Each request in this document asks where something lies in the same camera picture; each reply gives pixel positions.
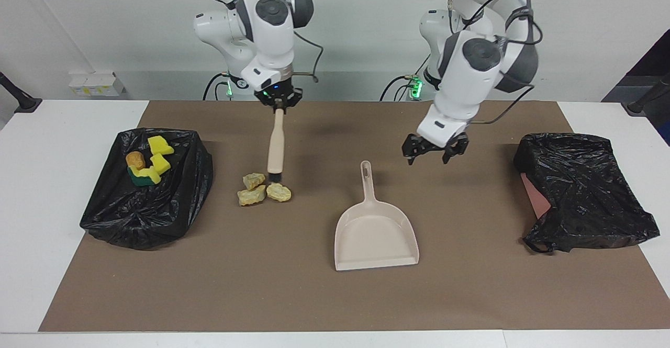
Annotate black trash bag bin liner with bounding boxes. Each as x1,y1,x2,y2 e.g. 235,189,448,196
80,127,214,250

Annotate wide yellow sponge piece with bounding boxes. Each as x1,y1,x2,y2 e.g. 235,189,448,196
148,136,175,156

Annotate notched yellow sponge green backing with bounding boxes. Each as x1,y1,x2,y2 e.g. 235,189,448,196
128,166,162,187

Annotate black base cable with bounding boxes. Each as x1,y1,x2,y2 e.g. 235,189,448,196
379,75,419,102
203,73,233,101

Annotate beige plastic dustpan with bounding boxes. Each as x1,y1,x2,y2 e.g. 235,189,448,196
334,160,420,272

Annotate white wall socket box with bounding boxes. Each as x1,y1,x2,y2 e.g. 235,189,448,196
68,72,126,97

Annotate black bag over pink bin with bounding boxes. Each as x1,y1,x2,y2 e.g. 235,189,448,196
513,132,661,254

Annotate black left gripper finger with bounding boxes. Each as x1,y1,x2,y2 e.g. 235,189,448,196
402,133,427,165
443,134,470,164

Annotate black camera stand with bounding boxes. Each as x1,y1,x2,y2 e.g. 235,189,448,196
0,71,42,114
622,73,670,117

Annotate pink bin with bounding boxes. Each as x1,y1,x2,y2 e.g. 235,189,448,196
520,173,552,219

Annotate brown paper table mat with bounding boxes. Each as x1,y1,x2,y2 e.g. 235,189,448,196
38,100,670,333

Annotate beige hand brush black bristles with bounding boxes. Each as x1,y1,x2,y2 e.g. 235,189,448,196
266,106,286,184

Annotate dark partition panel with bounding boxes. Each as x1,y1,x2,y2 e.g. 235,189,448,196
602,29,670,144

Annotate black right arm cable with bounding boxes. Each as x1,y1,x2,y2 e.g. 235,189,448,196
187,0,322,83

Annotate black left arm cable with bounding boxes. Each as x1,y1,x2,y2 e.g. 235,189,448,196
445,0,545,125

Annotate black left base cable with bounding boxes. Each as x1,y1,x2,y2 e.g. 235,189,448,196
379,75,419,102

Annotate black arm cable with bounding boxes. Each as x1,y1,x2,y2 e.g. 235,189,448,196
445,0,545,125
187,0,322,83

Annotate black right base cable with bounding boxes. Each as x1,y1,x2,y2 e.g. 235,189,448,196
203,73,233,101

